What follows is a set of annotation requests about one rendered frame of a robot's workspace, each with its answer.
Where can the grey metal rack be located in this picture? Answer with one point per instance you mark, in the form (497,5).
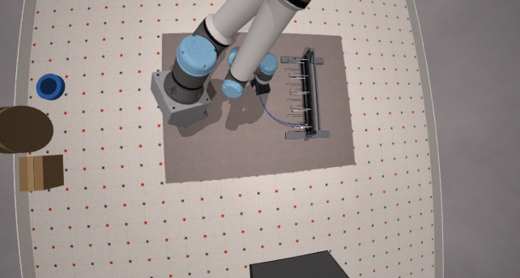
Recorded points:
(309,107)

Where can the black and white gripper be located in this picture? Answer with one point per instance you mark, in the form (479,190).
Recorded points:
(262,88)

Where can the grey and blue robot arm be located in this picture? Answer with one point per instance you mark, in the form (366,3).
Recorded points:
(197,56)

